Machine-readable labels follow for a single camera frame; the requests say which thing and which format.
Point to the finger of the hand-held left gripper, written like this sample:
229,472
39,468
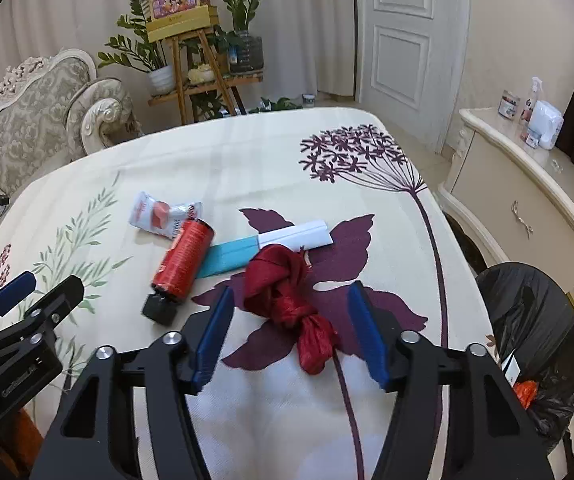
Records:
57,300
12,287

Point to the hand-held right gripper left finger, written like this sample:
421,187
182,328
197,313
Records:
214,335

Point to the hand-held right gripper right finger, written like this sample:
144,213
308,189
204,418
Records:
367,335

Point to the knotted red cloth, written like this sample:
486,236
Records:
279,285

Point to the red can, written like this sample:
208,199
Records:
184,260

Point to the red and white snack wrapper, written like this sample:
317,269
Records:
154,215

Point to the ornate cream armchair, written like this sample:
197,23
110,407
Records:
32,110

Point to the cream cabinet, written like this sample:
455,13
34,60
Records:
517,175

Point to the small floor plant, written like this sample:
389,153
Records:
277,105

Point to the green plant in white pot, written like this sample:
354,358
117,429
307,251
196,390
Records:
162,80

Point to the yellowish ornament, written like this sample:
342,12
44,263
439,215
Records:
201,74

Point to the small jar on dresser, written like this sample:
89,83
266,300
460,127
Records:
508,105

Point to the wooden plant stand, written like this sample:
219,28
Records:
207,60

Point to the white tissue pack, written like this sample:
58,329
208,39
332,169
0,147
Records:
548,125

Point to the clear spray bottle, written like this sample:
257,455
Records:
529,105

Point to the tall plant in glass vase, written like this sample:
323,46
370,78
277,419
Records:
244,52

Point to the white curtain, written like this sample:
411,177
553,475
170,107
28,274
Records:
67,5

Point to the yellow box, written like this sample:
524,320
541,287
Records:
182,25

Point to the white panel door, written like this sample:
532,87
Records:
412,35

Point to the colourful printed box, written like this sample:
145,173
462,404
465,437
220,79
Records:
177,2

